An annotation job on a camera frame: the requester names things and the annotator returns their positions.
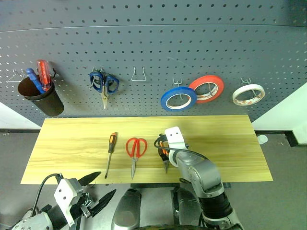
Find small white object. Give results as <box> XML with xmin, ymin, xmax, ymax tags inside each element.
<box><xmin>256</xmin><ymin>134</ymin><xmax>269</xmax><ymax>145</ymax></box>

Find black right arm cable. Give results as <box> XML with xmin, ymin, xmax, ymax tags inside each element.
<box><xmin>153</xmin><ymin>135</ymin><xmax>209</xmax><ymax>161</ymax></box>

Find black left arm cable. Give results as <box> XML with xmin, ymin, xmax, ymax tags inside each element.
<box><xmin>31</xmin><ymin>172</ymin><xmax>64</xmax><ymax>216</ymax></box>

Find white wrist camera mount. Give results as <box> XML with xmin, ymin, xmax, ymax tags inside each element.
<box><xmin>164</xmin><ymin>126</ymin><xmax>189</xmax><ymax>168</ymax></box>
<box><xmin>53</xmin><ymin>178</ymin><xmax>84</xmax><ymax>227</ymax></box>

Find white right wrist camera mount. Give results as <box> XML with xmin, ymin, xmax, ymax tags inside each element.
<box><xmin>164</xmin><ymin>126</ymin><xmax>189</xmax><ymax>168</ymax></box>

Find black plastic cup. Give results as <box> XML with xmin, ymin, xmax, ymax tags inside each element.
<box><xmin>17</xmin><ymin>75</ymin><xmax>65</xmax><ymax>117</ymax></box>

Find grey rounded robot leg cover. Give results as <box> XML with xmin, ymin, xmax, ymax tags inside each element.
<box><xmin>170</xmin><ymin>186</ymin><xmax>205</xmax><ymax>228</ymax></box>
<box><xmin>111</xmin><ymin>188</ymin><xmax>142</xmax><ymax>230</ymax></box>

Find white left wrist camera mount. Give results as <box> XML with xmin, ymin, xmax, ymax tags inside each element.
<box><xmin>53</xmin><ymin>178</ymin><xmax>84</xmax><ymax>227</ymax></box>

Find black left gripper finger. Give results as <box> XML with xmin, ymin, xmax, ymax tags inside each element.
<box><xmin>91</xmin><ymin>188</ymin><xmax>117</xmax><ymax>216</ymax></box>
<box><xmin>78</xmin><ymin>171</ymin><xmax>102</xmax><ymax>187</ymax></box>

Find orange black handle screwdriver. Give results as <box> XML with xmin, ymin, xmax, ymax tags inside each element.
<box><xmin>104</xmin><ymin>132</ymin><xmax>118</xmax><ymax>180</ymax></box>

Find blue tape roll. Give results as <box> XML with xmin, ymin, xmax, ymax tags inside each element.
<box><xmin>160</xmin><ymin>86</ymin><xmax>198</xmax><ymax>112</ymax></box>

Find white tape roll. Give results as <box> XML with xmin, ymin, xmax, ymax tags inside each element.
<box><xmin>232</xmin><ymin>83</ymin><xmax>266</xmax><ymax>106</ymax></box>

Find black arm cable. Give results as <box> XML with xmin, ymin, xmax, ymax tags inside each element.
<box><xmin>31</xmin><ymin>172</ymin><xmax>64</xmax><ymax>216</ymax></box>
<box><xmin>153</xmin><ymin>135</ymin><xmax>209</xmax><ymax>161</ymax></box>

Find blue handle screwdriver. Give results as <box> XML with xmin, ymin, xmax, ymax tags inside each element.
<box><xmin>25</xmin><ymin>68</ymin><xmax>46</xmax><ymax>94</ymax></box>

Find blue handle scissors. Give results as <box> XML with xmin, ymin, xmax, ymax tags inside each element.
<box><xmin>89</xmin><ymin>70</ymin><xmax>120</xmax><ymax>110</ymax></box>

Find red tape roll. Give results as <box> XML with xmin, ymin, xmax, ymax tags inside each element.
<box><xmin>189</xmin><ymin>75</ymin><xmax>225</xmax><ymax>104</ymax></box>

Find red handle scissors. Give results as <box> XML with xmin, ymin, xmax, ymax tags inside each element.
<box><xmin>125</xmin><ymin>137</ymin><xmax>148</xmax><ymax>180</ymax></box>

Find black table frame bar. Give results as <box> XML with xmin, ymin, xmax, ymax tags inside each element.
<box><xmin>130</xmin><ymin>183</ymin><xmax>231</xmax><ymax>189</ymax></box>

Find metal wire loop holder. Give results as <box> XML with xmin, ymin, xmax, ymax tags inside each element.
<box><xmin>131</xmin><ymin>67</ymin><xmax>146</xmax><ymax>82</ymax></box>
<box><xmin>8</xmin><ymin>69</ymin><xmax>26</xmax><ymax>83</ymax></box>

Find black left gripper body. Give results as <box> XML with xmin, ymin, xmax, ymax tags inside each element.
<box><xmin>68</xmin><ymin>178</ymin><xmax>94</xmax><ymax>219</ymax></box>

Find grey perforated pegboard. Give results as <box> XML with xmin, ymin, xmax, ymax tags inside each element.
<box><xmin>0</xmin><ymin>0</ymin><xmax>307</xmax><ymax>127</ymax></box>

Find red transparent handle screwdriver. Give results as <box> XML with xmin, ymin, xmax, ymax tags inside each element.
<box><xmin>36</xmin><ymin>59</ymin><xmax>54</xmax><ymax>93</ymax></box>

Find orange black handle pliers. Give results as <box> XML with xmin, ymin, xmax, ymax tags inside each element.
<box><xmin>157</xmin><ymin>140</ymin><xmax>170</xmax><ymax>174</ymax></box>

